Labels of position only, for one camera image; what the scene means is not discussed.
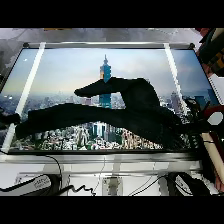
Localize black pants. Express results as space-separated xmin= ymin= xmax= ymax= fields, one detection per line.
xmin=13 ymin=76 xmax=196 ymax=151

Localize silver frame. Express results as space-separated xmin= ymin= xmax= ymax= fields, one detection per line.
xmin=0 ymin=41 xmax=222 ymax=197

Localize black cable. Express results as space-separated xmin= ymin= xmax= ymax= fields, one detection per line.
xmin=58 ymin=183 xmax=98 ymax=197
xmin=0 ymin=149 xmax=64 ymax=183
xmin=128 ymin=175 xmax=170 ymax=197

